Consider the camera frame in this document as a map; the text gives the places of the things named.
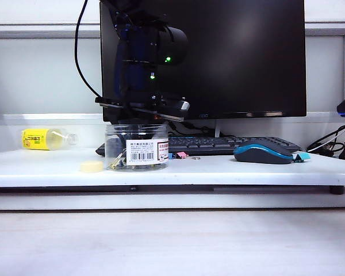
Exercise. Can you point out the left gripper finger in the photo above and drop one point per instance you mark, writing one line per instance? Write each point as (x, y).
(145, 126)
(123, 126)

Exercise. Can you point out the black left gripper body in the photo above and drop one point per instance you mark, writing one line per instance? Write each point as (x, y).
(132, 105)

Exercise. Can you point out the round transparent plastic box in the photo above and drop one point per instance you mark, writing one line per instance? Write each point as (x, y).
(141, 149)

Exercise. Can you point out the pale yellow bottle cap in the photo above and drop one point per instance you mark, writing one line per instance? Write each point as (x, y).
(91, 167)

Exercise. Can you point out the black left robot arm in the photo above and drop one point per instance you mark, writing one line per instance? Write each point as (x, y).
(138, 43)

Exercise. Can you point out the black round support foot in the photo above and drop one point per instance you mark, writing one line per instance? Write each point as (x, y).
(336, 190)

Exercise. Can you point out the blue binder clip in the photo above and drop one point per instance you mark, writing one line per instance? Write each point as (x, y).
(170, 156)

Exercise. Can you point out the pink binder clip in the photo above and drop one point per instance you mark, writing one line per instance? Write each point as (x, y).
(181, 155)

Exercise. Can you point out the teal binder clip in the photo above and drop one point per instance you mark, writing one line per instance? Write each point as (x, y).
(303, 156)

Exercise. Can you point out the black computer keyboard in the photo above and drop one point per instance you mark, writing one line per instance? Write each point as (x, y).
(207, 143)

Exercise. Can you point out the silver monitor stand neck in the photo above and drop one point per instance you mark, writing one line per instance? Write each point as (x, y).
(217, 128)

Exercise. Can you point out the plastic bottle with yellow label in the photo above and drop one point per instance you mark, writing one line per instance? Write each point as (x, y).
(34, 139)

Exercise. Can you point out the blue and black computer mouse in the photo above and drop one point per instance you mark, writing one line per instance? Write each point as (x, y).
(261, 155)

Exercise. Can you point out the black computer monitor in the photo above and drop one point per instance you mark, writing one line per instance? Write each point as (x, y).
(247, 57)

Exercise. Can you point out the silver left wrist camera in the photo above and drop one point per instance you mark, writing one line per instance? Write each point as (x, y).
(178, 107)

